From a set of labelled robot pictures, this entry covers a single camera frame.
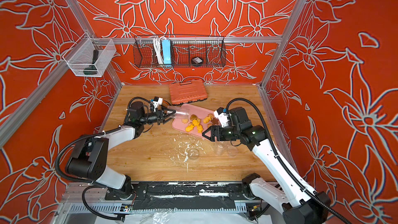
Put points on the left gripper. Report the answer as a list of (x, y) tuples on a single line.
[(158, 114)]

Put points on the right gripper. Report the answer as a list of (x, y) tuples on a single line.
[(216, 133)]

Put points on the clear cookie jar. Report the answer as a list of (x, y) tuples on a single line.
[(219, 148), (180, 112)]

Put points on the clear cookie jar front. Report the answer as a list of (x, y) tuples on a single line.
[(180, 112)]

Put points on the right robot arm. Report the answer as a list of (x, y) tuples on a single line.
[(296, 200)]

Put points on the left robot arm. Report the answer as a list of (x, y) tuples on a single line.
[(85, 159)]

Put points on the brown star cookie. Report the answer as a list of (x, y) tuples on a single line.
[(215, 121)]

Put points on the yellow fish cookie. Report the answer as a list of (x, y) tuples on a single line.
[(199, 128), (189, 127)]

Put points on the pink plastic tray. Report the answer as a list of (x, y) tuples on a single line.
[(194, 110)]

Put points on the orange tool case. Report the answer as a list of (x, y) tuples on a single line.
[(187, 92)]

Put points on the light blue box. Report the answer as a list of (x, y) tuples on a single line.
[(166, 49)]

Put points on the small black box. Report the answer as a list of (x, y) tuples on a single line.
[(197, 61)]

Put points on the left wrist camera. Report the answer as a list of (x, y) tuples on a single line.
[(155, 103)]

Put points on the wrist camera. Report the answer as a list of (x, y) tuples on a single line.
[(222, 116), (155, 103)]

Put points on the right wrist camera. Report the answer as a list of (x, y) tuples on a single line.
[(222, 116)]

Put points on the black wire wall basket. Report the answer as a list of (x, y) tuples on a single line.
[(148, 53)]

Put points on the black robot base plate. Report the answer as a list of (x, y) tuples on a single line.
[(212, 196)]

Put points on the clear acrylic wall box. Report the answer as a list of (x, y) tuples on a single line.
[(85, 58)]

